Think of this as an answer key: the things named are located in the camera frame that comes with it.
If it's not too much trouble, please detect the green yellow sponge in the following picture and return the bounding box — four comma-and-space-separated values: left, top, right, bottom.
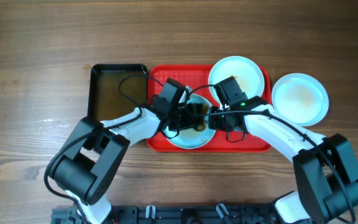
194, 103, 209, 132

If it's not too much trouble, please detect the light blue plate bottom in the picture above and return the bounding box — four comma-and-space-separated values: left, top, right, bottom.
162, 94, 216, 149

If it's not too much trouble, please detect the light blue plate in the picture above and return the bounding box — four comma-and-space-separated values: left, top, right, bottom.
162, 94, 216, 149
208, 56, 265, 99
272, 73, 329, 126

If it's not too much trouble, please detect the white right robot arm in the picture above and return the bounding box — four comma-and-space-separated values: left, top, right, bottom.
209, 77, 358, 223

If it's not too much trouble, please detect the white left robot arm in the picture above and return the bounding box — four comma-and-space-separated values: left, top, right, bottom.
44, 78, 209, 223

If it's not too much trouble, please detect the red serving tray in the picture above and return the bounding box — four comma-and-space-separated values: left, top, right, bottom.
146, 65, 271, 153

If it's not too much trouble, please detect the black water tray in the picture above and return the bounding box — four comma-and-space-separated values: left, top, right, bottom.
87, 63, 147, 121

